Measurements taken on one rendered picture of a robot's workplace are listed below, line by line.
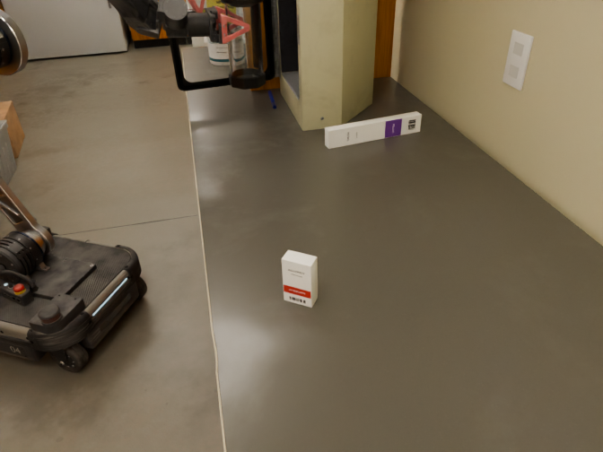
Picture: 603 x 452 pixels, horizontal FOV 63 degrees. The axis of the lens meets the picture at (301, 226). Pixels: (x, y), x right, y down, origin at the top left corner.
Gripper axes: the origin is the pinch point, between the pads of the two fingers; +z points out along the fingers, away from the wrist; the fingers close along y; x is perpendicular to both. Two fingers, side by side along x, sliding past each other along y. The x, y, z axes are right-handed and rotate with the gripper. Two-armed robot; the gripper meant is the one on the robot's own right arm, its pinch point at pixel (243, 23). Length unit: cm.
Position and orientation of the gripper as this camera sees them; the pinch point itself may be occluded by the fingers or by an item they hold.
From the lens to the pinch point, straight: 139.2
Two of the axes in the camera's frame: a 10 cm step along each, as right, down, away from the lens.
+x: -0.3, 8.3, 5.5
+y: -2.7, -5.4, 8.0
